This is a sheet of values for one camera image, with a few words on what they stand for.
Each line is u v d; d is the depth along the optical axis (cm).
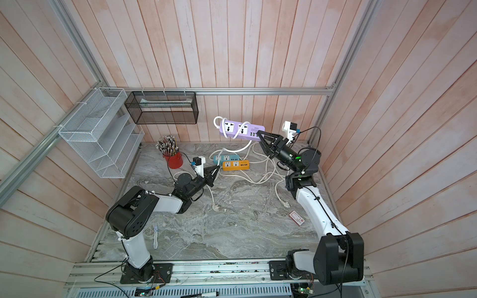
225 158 111
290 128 63
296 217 88
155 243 82
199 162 78
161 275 73
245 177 101
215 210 90
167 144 95
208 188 83
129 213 50
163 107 104
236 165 105
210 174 81
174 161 103
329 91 93
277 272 73
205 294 69
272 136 63
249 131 62
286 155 60
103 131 73
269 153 60
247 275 73
